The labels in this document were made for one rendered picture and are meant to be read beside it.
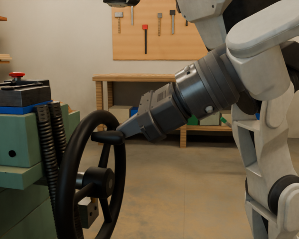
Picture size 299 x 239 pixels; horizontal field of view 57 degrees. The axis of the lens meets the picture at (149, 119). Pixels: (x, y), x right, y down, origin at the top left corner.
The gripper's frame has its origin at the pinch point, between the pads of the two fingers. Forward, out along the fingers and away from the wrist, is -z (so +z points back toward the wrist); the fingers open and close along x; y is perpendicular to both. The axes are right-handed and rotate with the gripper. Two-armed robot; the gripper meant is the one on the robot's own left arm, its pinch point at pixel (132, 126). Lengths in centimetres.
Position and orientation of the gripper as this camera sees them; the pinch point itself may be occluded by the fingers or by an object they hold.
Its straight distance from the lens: 48.8
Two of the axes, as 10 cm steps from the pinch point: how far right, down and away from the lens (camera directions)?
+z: 8.4, -4.5, -3.0
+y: -5.3, -7.7, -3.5
